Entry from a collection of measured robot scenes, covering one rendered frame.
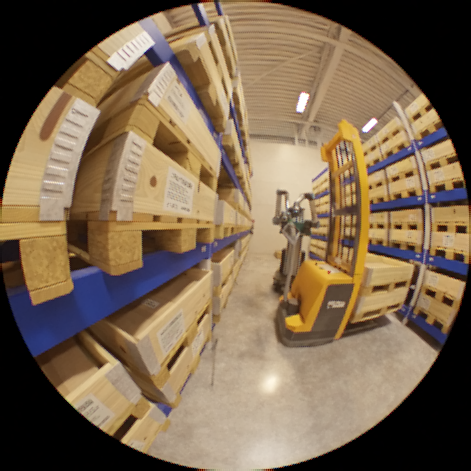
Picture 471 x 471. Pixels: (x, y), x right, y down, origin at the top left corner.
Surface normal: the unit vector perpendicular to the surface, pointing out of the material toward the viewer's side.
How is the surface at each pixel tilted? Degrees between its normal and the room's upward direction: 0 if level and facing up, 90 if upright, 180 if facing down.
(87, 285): 90
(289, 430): 0
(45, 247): 90
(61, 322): 90
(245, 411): 0
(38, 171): 90
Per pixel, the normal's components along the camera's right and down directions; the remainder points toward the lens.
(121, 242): 0.99, 0.08
